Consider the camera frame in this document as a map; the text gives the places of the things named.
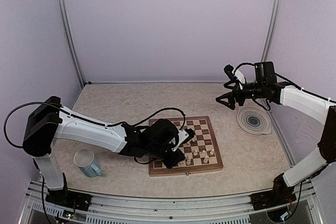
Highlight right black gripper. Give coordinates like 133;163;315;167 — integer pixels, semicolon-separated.
217;79;266;109

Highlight white chess king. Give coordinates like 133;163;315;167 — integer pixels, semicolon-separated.
186;154;192;166

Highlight white chess piece back row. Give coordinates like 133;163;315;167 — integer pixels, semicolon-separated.
203;156;209;164

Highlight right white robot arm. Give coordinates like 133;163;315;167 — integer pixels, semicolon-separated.
216;61;335;205

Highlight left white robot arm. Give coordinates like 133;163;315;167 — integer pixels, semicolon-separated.
23;96;194;206

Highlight white chess pieces pile right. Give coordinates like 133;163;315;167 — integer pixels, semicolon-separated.
186;141;197;146

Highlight wooden chess board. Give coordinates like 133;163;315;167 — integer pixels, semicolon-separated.
149;116;224;177

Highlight grey spiral coaster mat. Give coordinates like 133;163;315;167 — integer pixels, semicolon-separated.
236;106;272;135

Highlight light blue ceramic mug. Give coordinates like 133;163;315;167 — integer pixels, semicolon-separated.
73;148;102;178

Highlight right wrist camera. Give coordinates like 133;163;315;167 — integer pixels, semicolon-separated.
224;65;246;86

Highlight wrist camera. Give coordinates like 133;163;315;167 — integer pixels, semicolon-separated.
224;65;246;86
169;129;195;152

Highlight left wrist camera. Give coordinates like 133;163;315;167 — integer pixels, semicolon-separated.
169;129;195;152

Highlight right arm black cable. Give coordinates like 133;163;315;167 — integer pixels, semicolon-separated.
232;62;336;209

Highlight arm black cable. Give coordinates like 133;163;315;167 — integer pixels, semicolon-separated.
4;102;187;222
232;62;336;209

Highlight front aluminium rail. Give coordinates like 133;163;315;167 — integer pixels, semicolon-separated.
15;181;325;223

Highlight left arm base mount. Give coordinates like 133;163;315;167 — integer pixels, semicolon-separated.
46;191;92;211

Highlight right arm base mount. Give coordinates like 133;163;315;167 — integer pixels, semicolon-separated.
250;190;297;211

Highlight right aluminium frame post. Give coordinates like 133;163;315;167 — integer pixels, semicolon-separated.
260;0;281;62

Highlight aluminium frame post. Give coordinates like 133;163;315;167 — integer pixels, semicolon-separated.
260;0;281;62
57;0;86;88

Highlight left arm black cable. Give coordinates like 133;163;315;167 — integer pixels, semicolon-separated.
4;102;187;222

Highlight left aluminium frame post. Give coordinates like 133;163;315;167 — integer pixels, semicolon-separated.
57;0;86;88

